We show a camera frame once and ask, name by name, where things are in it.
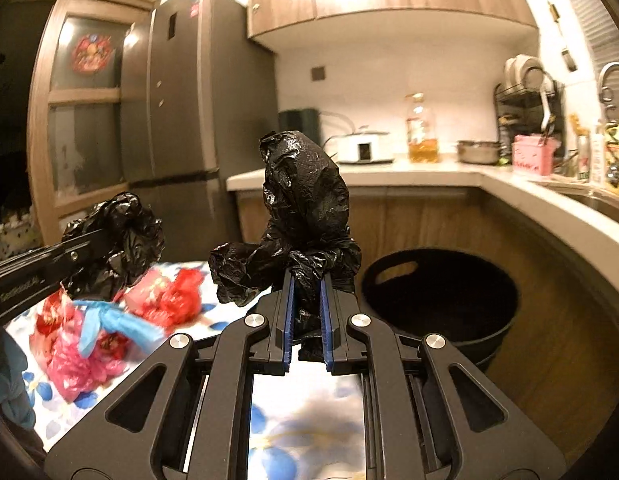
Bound metal can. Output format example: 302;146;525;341
574;134;591;179

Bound hanging kitchen brush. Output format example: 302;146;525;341
548;2;579;73

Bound grey refrigerator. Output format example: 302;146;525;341
120;0;279;261

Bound red plastic bag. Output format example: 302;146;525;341
130;267;204;330

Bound wooden glass-panel door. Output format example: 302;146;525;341
27;0;156;247

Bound blue plastic bag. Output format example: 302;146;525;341
76;300;166;357

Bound cooking oil bottle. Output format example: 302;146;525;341
405;93;441;164

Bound red round door decoration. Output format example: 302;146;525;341
72;33;114;76

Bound black dish rack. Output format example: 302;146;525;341
494;54;563;147

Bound black round bin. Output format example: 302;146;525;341
361;247;520;372

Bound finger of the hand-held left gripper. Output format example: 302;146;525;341
0;266;73;328
0;229;108;281

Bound white dotted cloth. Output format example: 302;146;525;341
0;204;41;262

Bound white rice cooker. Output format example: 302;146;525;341
333;132;395;165

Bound black plastic bag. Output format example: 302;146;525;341
61;192;166;302
208;130;363;364

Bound pink plastic bag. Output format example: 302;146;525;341
30;287;131;402

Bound pink utensil holder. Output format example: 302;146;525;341
511;134;561;176

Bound person's left hand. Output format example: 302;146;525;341
0;330;36;431

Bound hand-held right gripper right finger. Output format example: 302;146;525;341
319;272;568;480

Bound white detergent bottle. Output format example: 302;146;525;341
589;119;608;187

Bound chrome faucet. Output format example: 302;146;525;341
597;62;619;107

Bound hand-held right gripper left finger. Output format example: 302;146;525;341
44;267;296;480

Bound steel sink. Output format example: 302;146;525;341
543;180;619;223

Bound dark air fryer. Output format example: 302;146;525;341
278;107;321;148

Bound floral tablecloth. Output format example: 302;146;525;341
4;259;371;480

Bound steel bowl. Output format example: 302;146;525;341
456;140;503;165

